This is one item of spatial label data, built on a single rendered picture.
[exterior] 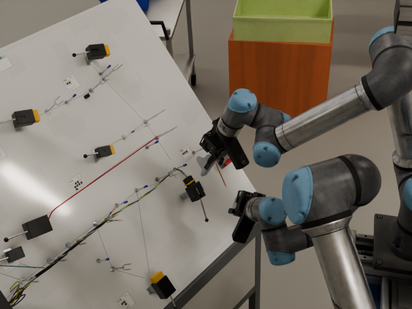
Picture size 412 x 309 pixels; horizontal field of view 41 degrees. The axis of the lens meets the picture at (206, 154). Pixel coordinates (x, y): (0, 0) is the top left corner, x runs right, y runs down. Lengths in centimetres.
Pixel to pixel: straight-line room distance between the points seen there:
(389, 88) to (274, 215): 45
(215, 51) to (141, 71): 317
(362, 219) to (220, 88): 179
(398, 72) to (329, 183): 36
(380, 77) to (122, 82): 99
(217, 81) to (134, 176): 288
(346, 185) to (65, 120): 104
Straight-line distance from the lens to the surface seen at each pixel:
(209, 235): 207
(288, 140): 148
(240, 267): 236
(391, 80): 140
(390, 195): 371
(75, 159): 188
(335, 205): 119
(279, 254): 157
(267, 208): 152
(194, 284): 202
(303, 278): 315
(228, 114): 161
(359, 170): 123
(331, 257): 121
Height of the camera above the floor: 244
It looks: 38 degrees down
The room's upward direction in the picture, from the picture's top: 4 degrees counter-clockwise
